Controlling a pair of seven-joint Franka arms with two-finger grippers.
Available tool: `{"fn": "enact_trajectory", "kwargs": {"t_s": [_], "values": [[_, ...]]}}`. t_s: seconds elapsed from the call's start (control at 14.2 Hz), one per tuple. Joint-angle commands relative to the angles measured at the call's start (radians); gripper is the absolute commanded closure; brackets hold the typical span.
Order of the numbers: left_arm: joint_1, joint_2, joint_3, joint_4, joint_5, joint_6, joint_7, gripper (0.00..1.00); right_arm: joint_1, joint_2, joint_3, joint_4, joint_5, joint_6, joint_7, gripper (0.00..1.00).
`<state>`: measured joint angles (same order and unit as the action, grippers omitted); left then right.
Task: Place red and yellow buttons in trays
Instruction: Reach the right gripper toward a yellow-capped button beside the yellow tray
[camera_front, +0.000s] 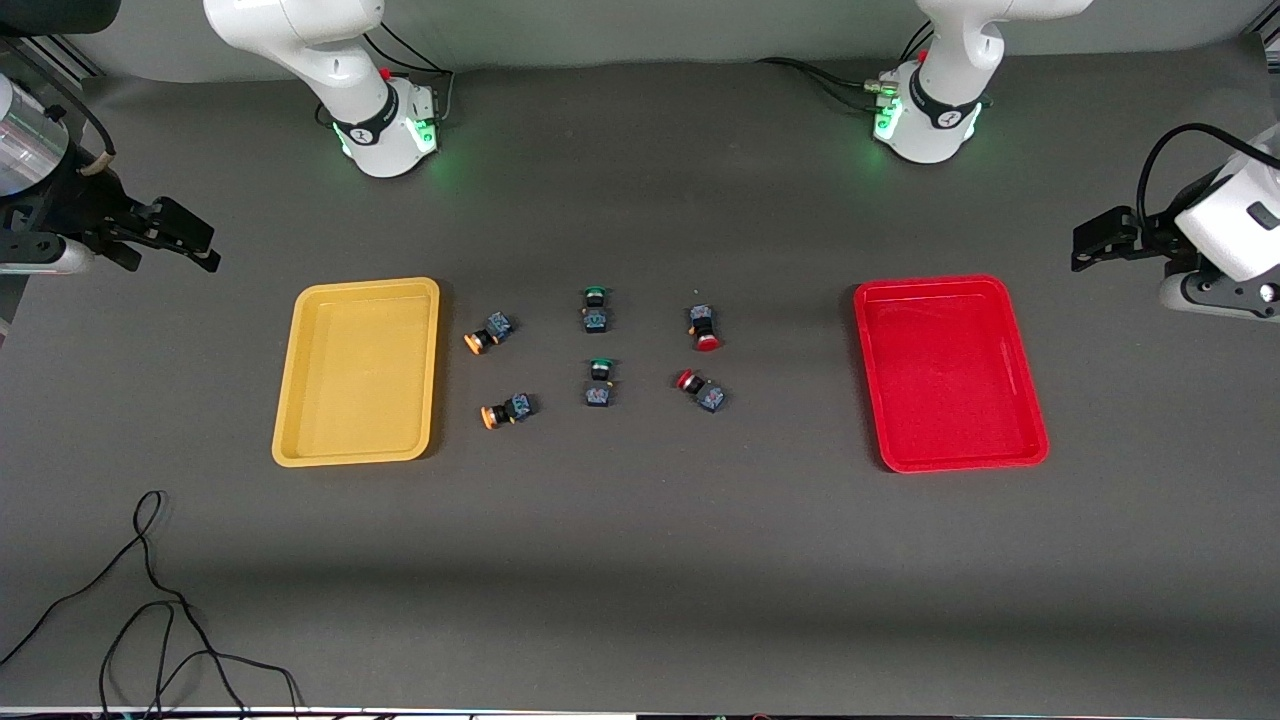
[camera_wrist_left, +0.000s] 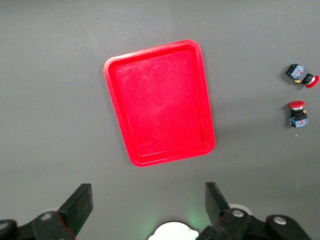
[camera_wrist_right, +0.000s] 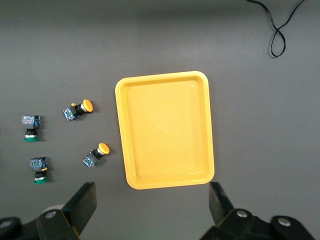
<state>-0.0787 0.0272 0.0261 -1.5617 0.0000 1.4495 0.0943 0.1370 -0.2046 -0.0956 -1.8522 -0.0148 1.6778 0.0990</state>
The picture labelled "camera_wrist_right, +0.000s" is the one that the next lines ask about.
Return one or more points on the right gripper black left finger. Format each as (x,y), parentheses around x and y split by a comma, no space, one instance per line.
(80,210)

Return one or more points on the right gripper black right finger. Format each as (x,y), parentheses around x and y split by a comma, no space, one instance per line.
(225,215)

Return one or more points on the yellow mushroom push button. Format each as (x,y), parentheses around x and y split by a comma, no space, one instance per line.
(103,148)
(87,105)

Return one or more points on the yellow plastic tray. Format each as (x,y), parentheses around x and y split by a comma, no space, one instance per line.
(165,130)

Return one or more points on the green push button switch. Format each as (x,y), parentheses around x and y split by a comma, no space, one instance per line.
(30,121)
(37,163)

